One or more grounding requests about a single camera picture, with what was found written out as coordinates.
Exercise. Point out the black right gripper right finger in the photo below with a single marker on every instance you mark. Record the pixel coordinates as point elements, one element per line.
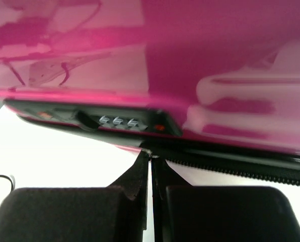
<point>183,212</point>

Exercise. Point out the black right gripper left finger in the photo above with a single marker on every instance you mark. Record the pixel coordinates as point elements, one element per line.
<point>114,213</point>

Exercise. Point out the pink suitcase with dark lining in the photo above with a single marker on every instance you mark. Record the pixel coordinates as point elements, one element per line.
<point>207,84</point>

